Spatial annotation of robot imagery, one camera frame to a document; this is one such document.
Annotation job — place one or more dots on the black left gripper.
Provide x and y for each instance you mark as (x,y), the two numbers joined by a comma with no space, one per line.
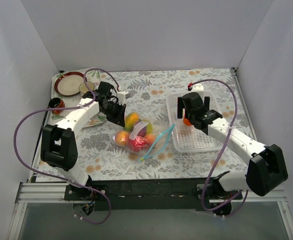
(119,115)

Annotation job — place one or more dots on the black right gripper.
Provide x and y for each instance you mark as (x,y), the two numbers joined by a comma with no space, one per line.
(193,107)

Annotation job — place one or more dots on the orange fake fruit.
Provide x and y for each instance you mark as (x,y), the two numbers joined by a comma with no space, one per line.
(186,121)

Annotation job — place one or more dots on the clear zip top bag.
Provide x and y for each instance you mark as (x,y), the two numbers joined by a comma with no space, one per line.
(158,135)

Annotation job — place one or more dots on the white plastic mesh basket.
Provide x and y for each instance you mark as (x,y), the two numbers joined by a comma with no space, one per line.
(188,139)

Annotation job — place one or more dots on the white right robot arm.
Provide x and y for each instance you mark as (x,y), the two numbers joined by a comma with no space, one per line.
(266,167)

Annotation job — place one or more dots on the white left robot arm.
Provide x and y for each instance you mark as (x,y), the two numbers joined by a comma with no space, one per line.
(58,144)

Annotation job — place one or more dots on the yellow green fake mango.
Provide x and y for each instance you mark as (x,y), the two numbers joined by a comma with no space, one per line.
(130,121)

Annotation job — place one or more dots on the peach fake fruit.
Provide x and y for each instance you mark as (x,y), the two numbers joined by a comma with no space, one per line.
(121,138)

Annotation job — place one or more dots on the red fake apple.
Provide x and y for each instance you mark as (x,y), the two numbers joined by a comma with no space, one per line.
(137,145)

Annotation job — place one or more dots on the cream yellow cup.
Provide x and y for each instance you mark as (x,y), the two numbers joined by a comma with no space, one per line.
(86,87)

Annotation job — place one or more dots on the floral serving tray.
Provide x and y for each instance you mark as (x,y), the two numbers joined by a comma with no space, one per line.
(71,101)

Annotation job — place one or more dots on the floral table mat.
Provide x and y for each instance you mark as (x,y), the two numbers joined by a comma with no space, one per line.
(189,153)

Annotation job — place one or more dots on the red rimmed plate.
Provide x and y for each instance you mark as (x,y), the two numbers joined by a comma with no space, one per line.
(67,85)

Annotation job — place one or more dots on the orange black cup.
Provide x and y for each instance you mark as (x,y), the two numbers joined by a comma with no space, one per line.
(56,103)

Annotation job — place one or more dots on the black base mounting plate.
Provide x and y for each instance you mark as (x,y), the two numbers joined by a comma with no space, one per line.
(141,194)

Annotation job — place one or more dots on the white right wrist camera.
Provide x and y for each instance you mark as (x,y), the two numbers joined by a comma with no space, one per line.
(195,87)

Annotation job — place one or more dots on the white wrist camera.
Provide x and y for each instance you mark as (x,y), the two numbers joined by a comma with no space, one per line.
(122,96)
(195,87)

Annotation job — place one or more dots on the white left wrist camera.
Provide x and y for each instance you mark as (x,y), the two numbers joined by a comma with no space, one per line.
(122,96)

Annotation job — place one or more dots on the aluminium frame rail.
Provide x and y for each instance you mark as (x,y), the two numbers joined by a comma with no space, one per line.
(39,192)

